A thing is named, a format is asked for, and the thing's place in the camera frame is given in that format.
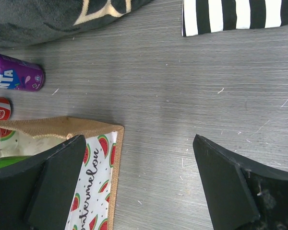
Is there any black floral plush blanket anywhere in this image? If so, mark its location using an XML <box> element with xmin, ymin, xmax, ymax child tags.
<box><xmin>0</xmin><ymin>0</ymin><xmax>149</xmax><ymax>48</ymax></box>

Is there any purple Fanta can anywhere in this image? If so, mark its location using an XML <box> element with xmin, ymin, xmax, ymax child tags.
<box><xmin>0</xmin><ymin>54</ymin><xmax>45</xmax><ymax>92</ymax></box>

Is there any green glass bottle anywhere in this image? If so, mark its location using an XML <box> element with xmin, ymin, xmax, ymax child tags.
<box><xmin>0</xmin><ymin>156</ymin><xmax>30</xmax><ymax>168</ymax></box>

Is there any brown canvas tote bag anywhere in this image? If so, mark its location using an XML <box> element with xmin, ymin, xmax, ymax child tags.
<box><xmin>0</xmin><ymin>116</ymin><xmax>124</xmax><ymax>230</ymax></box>

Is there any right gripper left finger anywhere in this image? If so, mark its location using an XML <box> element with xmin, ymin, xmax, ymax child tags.
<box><xmin>0</xmin><ymin>135</ymin><xmax>86</xmax><ymax>230</ymax></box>

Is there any black white striped cloth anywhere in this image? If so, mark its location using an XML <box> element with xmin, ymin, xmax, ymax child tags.
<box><xmin>181</xmin><ymin>0</ymin><xmax>288</xmax><ymax>37</ymax></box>

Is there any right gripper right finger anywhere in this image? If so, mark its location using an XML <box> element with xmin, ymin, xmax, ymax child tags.
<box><xmin>193</xmin><ymin>135</ymin><xmax>288</xmax><ymax>230</ymax></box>

